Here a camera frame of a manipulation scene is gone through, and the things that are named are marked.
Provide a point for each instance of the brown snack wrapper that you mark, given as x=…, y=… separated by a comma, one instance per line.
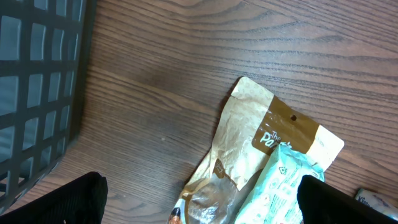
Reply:
x=253, y=123

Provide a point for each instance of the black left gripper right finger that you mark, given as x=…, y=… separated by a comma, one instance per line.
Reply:
x=321, y=203

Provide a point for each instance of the teal tissue pack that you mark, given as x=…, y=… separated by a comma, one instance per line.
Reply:
x=377, y=202

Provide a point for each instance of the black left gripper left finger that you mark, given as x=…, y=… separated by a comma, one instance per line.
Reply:
x=82, y=200

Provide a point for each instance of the teal snack packet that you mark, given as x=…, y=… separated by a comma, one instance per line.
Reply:
x=274, y=196

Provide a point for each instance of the grey plastic mesh basket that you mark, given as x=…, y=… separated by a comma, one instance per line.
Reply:
x=45, y=49

